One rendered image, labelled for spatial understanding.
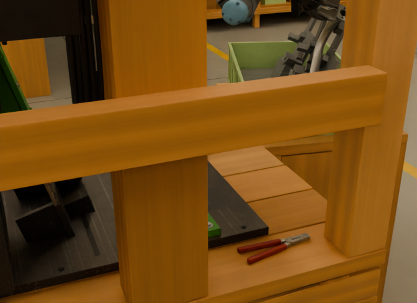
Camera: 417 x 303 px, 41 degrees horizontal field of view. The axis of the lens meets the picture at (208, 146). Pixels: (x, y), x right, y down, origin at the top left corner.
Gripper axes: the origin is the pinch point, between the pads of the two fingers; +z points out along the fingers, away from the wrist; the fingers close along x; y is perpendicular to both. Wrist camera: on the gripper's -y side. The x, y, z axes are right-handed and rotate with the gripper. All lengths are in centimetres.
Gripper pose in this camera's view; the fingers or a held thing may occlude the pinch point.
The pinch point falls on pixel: (339, 15)
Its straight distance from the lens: 191.8
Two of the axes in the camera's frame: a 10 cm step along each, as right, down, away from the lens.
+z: 9.2, 3.6, 1.7
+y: 2.8, -2.9, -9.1
